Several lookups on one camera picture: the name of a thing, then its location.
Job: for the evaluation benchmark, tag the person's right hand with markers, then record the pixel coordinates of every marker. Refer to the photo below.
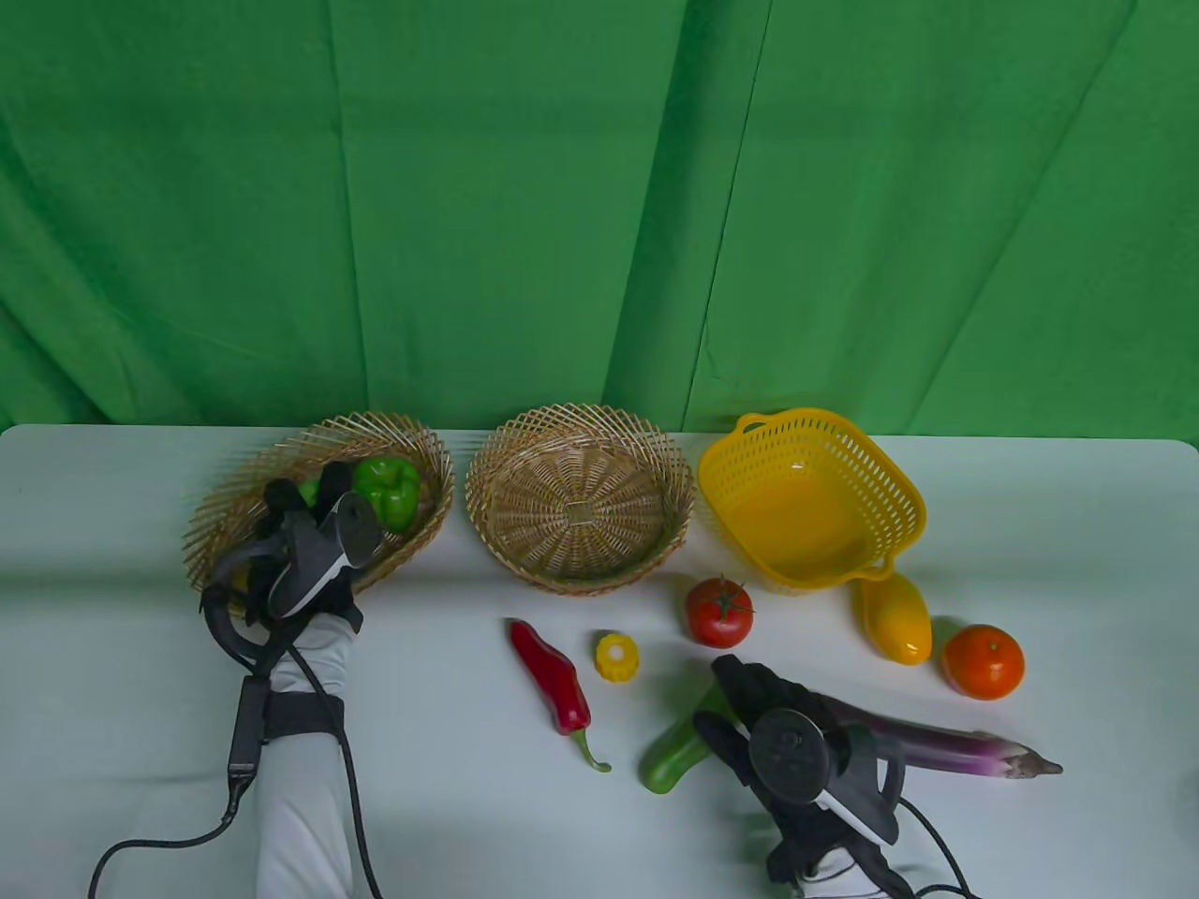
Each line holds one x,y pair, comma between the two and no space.
763,686

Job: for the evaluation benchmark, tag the person's left hand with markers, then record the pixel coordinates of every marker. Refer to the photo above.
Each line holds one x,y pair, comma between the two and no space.
334,482

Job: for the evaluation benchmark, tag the green bell pepper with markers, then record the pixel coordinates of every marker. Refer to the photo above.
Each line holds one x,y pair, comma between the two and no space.
389,494

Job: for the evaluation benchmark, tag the red tomato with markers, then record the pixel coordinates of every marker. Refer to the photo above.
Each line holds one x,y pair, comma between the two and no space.
717,613

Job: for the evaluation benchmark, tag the oval wicker basket container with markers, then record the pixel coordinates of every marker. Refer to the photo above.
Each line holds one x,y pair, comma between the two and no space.
244,496

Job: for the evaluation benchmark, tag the long green pepper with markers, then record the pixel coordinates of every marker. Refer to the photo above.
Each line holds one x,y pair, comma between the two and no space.
670,760

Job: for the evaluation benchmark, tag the yellow mango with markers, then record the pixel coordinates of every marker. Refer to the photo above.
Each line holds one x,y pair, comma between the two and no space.
897,623

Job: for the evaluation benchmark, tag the yellow corn piece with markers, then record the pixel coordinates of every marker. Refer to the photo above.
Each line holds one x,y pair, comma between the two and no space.
617,657

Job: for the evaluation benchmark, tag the yellow plastic basket container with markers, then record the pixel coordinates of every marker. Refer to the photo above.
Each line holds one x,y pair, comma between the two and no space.
806,506

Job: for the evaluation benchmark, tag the purple eggplant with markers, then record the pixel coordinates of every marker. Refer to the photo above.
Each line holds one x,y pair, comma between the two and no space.
955,749

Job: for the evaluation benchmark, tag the red chili pepper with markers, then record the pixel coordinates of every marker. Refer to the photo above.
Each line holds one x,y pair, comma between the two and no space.
553,674

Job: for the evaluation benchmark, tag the orange fruit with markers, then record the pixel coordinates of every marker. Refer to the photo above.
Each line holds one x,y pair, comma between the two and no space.
984,663

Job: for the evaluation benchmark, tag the round wicker basket container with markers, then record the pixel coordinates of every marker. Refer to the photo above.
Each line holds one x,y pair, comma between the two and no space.
581,506

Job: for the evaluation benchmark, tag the person's left forearm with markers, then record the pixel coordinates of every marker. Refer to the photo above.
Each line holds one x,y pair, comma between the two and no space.
304,824

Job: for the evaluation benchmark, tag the person's right forearm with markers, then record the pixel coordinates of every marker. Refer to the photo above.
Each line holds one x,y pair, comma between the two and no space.
848,880

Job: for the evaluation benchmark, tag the black round left-hand tracker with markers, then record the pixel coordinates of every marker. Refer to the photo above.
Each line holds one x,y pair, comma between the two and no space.
323,552

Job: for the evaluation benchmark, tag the black round right-hand tracker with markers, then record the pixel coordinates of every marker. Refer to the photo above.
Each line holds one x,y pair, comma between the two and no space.
791,754

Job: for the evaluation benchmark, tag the green backdrop cloth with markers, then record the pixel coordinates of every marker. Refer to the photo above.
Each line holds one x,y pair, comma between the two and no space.
562,187

